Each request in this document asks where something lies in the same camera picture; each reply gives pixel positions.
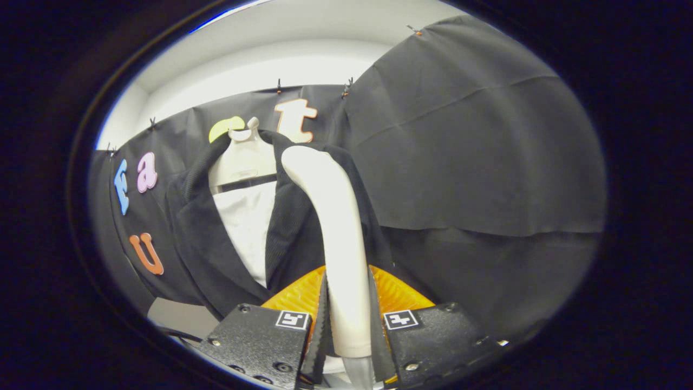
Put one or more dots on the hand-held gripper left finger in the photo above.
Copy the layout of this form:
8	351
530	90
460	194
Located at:
319	352

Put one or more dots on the white dress form torso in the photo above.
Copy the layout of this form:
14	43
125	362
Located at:
246	227

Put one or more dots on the row of backdrop clips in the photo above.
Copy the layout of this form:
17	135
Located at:
279	86

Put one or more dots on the black blazer jacket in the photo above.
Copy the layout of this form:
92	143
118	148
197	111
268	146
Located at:
200	244

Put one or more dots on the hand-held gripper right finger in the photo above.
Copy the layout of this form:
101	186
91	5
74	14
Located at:
378	352

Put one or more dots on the white garment steamer head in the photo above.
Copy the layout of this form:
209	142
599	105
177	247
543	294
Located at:
341	244

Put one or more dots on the grey cabinet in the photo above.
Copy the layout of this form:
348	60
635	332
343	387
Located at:
178	317

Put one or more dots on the black backdrop cloth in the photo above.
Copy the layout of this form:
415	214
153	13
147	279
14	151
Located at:
487	135

